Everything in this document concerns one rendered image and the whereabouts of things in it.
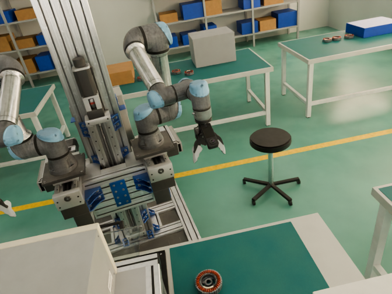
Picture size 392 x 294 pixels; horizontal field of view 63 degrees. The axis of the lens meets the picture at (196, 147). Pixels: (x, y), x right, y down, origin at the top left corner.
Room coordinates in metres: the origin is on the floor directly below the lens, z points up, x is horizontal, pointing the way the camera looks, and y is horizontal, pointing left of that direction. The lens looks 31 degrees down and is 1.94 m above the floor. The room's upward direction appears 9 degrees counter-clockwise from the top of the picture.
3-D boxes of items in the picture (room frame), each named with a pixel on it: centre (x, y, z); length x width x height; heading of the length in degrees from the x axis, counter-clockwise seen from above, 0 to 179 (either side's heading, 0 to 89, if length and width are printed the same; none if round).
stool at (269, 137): (2.25, -0.64, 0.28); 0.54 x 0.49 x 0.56; 4
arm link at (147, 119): (1.62, 0.25, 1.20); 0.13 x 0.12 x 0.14; 111
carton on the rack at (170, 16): (7.12, 0.14, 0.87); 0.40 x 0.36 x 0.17; 4
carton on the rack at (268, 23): (7.28, -1.94, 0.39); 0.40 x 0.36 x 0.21; 3
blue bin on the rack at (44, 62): (6.91, 2.80, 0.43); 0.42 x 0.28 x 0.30; 2
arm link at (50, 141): (1.50, 0.74, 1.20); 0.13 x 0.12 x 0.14; 95
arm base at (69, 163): (1.50, 0.73, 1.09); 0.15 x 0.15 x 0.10
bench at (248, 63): (3.74, 0.14, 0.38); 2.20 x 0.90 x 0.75; 94
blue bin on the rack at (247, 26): (7.24, -1.53, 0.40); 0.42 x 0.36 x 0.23; 4
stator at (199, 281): (0.84, 0.04, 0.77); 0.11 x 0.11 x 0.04
